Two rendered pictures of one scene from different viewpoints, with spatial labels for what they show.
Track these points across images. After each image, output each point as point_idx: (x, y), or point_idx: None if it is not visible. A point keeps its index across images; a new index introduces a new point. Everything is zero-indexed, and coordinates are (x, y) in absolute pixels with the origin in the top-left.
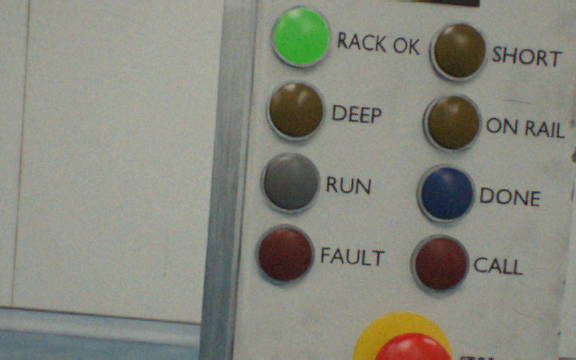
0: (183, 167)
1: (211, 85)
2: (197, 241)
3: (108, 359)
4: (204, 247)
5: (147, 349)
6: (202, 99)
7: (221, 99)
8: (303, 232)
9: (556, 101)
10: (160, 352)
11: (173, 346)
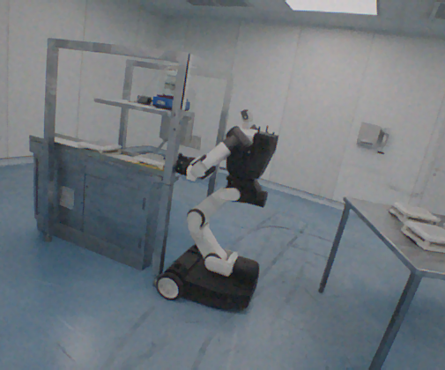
0: None
1: None
2: None
3: None
4: None
5: None
6: None
7: (125, 115)
8: None
9: None
10: None
11: None
